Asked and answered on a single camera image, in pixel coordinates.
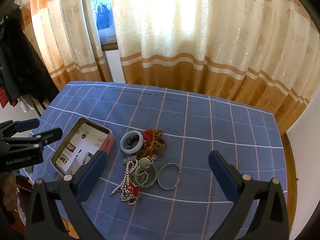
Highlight white pearl necklace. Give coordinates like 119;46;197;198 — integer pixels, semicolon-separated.
109;159;141;205

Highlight red knot cord charm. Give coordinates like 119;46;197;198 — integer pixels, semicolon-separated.
128;182;140;198

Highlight white jade bangle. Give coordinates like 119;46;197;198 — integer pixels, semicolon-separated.
120;131;144;155

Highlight dark purple bead bracelet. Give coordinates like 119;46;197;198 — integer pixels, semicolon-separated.
125;134;139;150

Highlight green jade bracelet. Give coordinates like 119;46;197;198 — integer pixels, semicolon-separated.
134;161;158;189

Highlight silver wristwatch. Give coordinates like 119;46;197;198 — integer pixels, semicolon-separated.
139;154;158;164

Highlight brown wooden bead mala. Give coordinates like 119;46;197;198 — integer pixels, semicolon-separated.
137;129;166;160

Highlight silver bangle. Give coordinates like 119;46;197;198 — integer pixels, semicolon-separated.
157;163;182;190

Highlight pink metal tin box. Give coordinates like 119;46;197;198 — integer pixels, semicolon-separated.
51;117;116;176

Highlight printed paper liner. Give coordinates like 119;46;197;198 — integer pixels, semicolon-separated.
56;124;109;175

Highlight dark hanging clothes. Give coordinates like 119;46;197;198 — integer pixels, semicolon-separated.
1;3;59;107

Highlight pale jade pendant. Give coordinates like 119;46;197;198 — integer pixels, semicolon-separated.
123;155;137;165

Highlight blue checked tablecloth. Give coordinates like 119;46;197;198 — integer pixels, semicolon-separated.
34;81;287;239

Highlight left beige orange curtain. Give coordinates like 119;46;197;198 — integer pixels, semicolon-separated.
15;0;111;89

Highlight beige orange curtain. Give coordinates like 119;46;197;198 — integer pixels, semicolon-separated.
112;0;319;133
15;0;111;89

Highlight window with wooden sill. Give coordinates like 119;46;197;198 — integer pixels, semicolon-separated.
91;0;118;51

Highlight right beige orange curtain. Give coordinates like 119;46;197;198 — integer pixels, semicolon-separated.
112;0;319;133

